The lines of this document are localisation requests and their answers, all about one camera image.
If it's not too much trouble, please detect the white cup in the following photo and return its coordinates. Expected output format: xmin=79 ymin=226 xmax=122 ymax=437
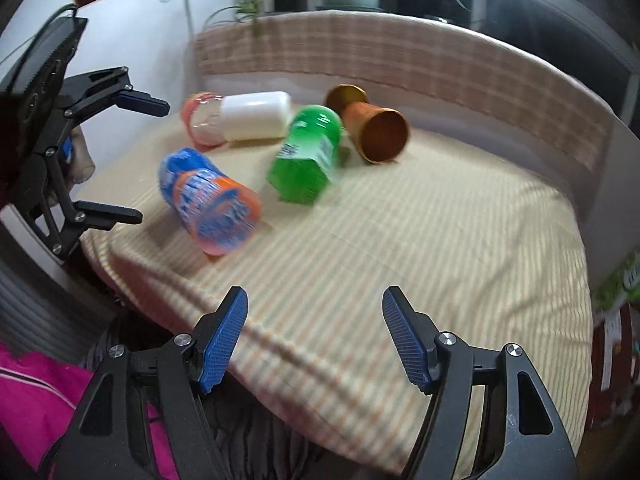
xmin=219 ymin=91 xmax=292 ymax=142

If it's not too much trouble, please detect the orange copper cup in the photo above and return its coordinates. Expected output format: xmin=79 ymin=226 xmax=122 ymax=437
xmin=342 ymin=102 xmax=410 ymax=165
xmin=324 ymin=84 xmax=369 ymax=116

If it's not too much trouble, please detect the orange copper cup front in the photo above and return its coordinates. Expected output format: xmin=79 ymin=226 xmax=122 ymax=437
xmin=342 ymin=102 xmax=410 ymax=165

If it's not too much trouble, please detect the orange copper cup rear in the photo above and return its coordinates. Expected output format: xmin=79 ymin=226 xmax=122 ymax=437
xmin=324 ymin=84 xmax=369 ymax=116

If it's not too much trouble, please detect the green white carton box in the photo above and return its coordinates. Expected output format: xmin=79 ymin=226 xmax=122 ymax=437
xmin=592 ymin=250 xmax=640 ymax=313

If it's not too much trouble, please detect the plaid checkered blanket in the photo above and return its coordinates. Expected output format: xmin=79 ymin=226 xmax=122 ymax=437
xmin=194 ymin=10 xmax=616 ymax=171

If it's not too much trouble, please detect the red cardboard box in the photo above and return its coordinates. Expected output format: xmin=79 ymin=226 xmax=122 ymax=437
xmin=586 ymin=302 xmax=639 ymax=430

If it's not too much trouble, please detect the pink jacket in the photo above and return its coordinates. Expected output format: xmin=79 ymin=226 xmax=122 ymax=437
xmin=1 ymin=344 xmax=178 ymax=479

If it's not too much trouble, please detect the blue orange Arctic Ocean cup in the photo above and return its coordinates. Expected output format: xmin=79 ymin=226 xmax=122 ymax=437
xmin=158 ymin=148 xmax=262 ymax=256

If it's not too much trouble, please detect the green plastic cup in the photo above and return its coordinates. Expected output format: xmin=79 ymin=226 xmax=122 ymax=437
xmin=267 ymin=105 xmax=342 ymax=205

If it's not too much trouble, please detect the striped yellow mattress cloth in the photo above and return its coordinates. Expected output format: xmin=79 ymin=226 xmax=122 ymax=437
xmin=79 ymin=117 xmax=592 ymax=474

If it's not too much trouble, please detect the red orange printed cup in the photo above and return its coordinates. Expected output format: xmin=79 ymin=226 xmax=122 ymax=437
xmin=180 ymin=91 xmax=227 ymax=148

